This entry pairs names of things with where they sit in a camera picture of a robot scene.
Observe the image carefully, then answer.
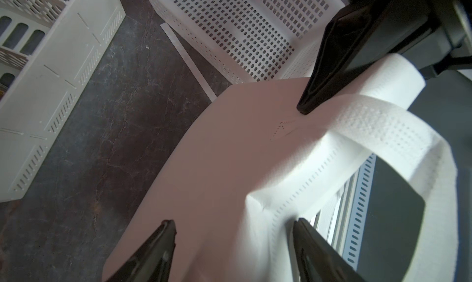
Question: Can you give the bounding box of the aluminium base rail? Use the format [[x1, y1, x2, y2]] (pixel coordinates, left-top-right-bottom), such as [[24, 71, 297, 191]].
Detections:
[[310, 171, 359, 256]]

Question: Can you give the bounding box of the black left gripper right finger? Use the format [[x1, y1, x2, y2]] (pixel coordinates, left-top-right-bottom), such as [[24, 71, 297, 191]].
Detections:
[[293, 218, 364, 282]]

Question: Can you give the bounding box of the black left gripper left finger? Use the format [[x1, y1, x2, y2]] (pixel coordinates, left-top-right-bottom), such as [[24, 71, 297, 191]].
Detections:
[[107, 220, 177, 282]]

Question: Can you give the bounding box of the white insulated delivery bag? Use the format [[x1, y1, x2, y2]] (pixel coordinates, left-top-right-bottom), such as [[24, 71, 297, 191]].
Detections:
[[102, 54, 458, 282]]

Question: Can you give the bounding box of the white perforated file organizer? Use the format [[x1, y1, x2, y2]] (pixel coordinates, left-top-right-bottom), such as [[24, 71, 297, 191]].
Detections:
[[1, 0, 125, 202]]

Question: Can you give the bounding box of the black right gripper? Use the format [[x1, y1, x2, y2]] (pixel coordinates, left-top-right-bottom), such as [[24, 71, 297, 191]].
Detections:
[[297, 0, 472, 114]]

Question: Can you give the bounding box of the white perforated plastic basket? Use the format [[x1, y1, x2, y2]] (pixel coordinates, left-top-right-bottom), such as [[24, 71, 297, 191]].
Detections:
[[149, 0, 348, 84]]

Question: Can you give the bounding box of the white slotted cable duct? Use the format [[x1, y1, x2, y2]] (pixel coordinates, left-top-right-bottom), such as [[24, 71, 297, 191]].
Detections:
[[342, 154, 377, 270]]

